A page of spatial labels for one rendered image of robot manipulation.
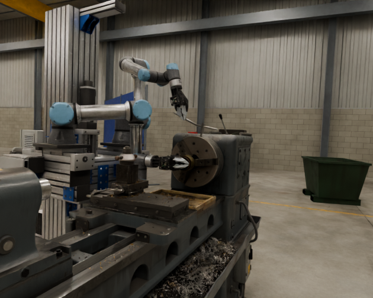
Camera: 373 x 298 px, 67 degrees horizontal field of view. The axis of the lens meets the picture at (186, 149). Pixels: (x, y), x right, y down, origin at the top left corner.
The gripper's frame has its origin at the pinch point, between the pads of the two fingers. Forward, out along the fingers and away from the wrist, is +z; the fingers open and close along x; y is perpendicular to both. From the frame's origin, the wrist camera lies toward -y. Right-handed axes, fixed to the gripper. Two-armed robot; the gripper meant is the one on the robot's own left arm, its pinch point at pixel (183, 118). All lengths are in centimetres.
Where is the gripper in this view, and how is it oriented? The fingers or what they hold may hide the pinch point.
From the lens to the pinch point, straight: 178.5
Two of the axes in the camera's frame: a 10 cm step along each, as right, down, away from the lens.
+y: -4.2, 0.2, -9.1
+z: 2.0, 9.8, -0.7
